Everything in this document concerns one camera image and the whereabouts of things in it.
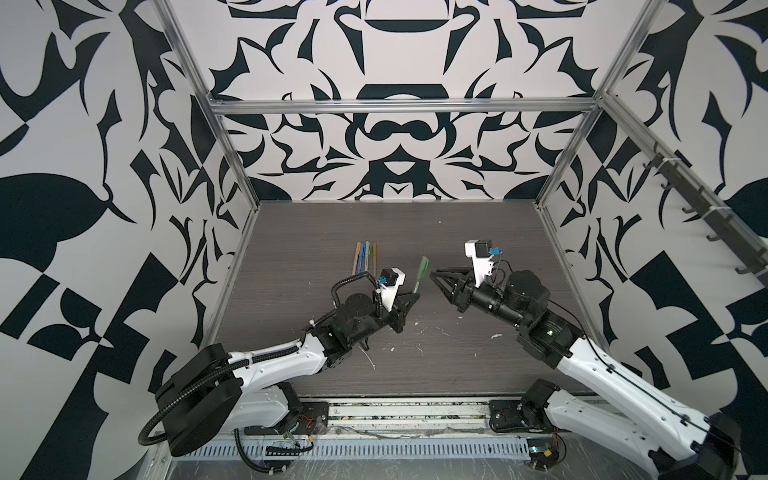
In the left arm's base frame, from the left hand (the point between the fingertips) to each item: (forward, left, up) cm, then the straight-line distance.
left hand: (419, 289), depth 73 cm
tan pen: (+23, +17, -20) cm, 35 cm away
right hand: (-1, -3, +9) cm, 10 cm away
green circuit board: (-32, -28, -22) cm, 48 cm away
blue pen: (+23, +15, -20) cm, 34 cm away
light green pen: (+25, +14, -21) cm, 35 cm away
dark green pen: (0, 0, +2) cm, 2 cm away
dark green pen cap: (+2, -1, +6) cm, 7 cm away
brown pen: (+22, +11, -20) cm, 32 cm away
